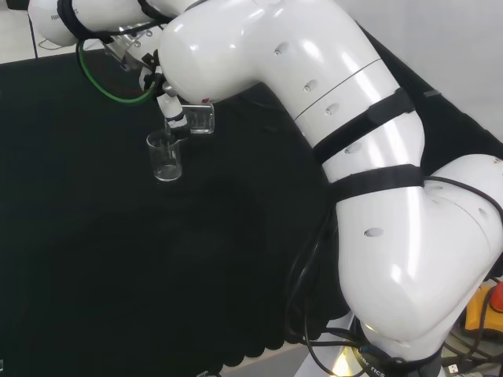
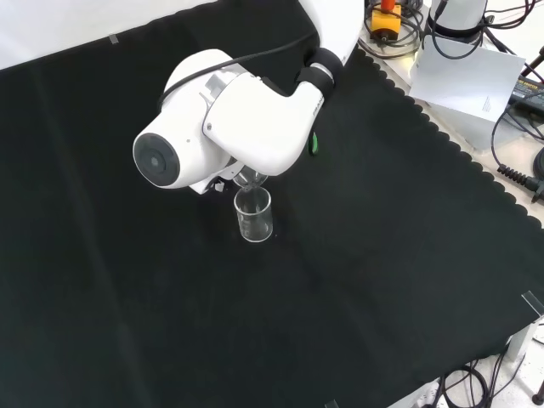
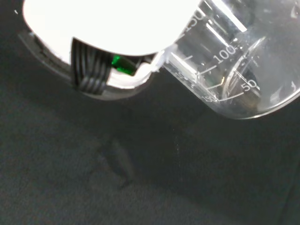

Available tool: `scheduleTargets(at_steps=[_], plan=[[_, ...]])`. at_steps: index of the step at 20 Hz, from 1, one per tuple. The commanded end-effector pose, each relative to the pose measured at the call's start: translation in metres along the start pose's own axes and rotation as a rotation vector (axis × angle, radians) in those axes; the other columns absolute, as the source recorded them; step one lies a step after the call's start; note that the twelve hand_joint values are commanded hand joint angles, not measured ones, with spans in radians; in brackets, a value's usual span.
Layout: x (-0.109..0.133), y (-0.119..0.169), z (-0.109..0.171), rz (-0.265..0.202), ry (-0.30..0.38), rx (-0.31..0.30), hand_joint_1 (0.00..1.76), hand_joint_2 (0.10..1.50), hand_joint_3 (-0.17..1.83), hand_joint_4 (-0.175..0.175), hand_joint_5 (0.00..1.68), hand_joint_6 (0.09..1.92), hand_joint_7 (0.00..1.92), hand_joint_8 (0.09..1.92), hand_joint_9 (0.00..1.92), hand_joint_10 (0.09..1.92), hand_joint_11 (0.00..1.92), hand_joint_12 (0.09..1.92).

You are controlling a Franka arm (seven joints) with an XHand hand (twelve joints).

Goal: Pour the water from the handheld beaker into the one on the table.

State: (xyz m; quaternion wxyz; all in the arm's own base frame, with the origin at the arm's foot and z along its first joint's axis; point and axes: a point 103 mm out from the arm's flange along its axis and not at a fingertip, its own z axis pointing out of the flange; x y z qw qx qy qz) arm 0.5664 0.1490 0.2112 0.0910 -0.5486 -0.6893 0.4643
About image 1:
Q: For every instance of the black box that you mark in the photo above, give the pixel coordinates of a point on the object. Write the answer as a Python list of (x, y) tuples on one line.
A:
[(17, 4)]

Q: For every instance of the black bench cloth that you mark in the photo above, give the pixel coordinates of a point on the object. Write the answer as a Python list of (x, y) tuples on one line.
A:
[(98, 235)]

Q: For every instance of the clear glass beaker with spout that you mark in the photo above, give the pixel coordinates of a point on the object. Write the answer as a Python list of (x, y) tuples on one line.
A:
[(165, 165)]

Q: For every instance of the yellow stop button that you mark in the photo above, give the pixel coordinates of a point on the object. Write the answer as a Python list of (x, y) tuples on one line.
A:
[(477, 310)]

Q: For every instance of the small clear glass beaker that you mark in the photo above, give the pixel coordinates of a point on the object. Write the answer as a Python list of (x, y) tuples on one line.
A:
[(200, 119)]

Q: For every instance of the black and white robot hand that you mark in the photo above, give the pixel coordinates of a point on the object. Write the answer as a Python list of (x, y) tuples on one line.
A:
[(171, 110)]

